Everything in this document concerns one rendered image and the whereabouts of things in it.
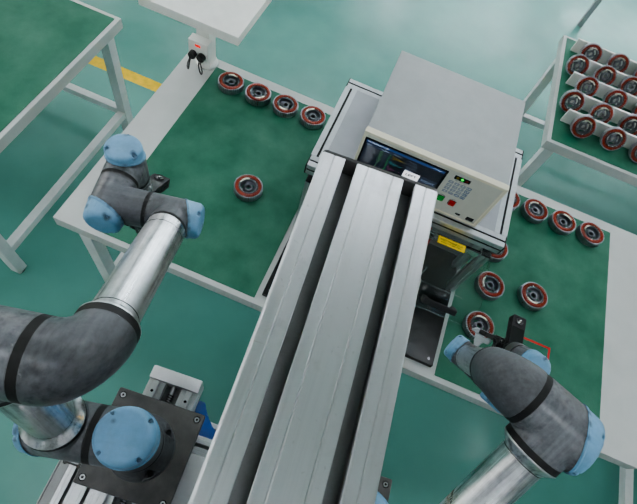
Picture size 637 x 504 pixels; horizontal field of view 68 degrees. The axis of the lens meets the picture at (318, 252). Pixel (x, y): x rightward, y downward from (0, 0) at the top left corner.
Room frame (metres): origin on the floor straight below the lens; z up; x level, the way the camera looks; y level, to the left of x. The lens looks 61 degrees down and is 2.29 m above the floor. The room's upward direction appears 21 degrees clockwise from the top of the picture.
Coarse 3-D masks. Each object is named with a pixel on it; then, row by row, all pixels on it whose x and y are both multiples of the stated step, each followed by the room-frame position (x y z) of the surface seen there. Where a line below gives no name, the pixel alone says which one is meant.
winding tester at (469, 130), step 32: (416, 64) 1.31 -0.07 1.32; (384, 96) 1.12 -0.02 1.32; (416, 96) 1.17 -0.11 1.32; (448, 96) 1.23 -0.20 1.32; (480, 96) 1.28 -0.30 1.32; (512, 96) 1.34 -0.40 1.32; (384, 128) 1.00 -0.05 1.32; (416, 128) 1.05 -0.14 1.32; (448, 128) 1.10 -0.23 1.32; (480, 128) 1.15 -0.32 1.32; (512, 128) 1.20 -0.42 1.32; (448, 160) 0.97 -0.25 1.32; (480, 160) 1.02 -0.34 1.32; (512, 160) 1.07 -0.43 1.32; (448, 192) 0.96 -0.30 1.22; (480, 192) 0.95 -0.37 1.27
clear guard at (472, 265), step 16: (432, 240) 0.88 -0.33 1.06; (464, 240) 0.93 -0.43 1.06; (432, 256) 0.82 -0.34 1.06; (448, 256) 0.84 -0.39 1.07; (464, 256) 0.87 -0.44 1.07; (480, 256) 0.89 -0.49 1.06; (432, 272) 0.77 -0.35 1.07; (448, 272) 0.79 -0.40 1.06; (464, 272) 0.81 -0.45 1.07; (480, 272) 0.83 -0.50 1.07; (432, 288) 0.72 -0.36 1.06; (448, 288) 0.74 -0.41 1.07; (464, 288) 0.76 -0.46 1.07; (480, 288) 0.78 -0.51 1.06; (416, 304) 0.67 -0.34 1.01; (448, 304) 0.70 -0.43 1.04; (464, 304) 0.71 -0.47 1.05; (480, 304) 0.72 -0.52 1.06; (464, 320) 0.68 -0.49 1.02
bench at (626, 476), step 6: (624, 468) 0.70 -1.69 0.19; (624, 474) 0.68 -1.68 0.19; (630, 474) 0.68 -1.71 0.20; (624, 480) 0.65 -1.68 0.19; (630, 480) 0.66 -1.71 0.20; (624, 486) 0.62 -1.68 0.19; (630, 486) 0.63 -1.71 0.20; (624, 492) 0.60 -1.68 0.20; (630, 492) 0.61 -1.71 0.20; (624, 498) 0.57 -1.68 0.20; (630, 498) 0.58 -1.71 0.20
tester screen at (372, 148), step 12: (372, 144) 0.96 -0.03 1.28; (360, 156) 0.97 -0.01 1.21; (372, 156) 0.96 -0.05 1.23; (384, 156) 0.96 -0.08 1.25; (396, 156) 0.96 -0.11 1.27; (408, 156) 0.96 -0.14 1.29; (384, 168) 0.96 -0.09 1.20; (396, 168) 0.96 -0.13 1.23; (408, 168) 0.96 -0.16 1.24; (420, 168) 0.96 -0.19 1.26; (432, 168) 0.96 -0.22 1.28; (432, 180) 0.96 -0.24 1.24
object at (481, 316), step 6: (480, 312) 0.86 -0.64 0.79; (474, 318) 0.83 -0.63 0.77; (480, 318) 0.84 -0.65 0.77; (486, 318) 0.84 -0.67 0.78; (474, 324) 0.81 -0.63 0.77; (480, 324) 0.82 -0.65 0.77; (486, 324) 0.83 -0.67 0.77; (492, 324) 0.83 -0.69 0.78; (468, 330) 0.78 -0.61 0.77; (486, 330) 0.80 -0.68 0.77; (492, 330) 0.81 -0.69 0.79; (474, 336) 0.76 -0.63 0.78
